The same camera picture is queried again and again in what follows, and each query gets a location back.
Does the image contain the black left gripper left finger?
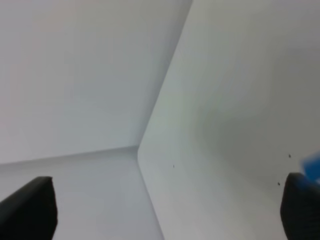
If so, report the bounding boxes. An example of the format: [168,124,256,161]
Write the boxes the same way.
[0,176,58,240]

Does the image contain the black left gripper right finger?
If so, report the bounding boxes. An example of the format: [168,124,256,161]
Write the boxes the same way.
[280,172,320,240]

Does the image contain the blue zipper slider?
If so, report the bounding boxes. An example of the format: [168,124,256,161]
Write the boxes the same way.
[300,152,320,185]

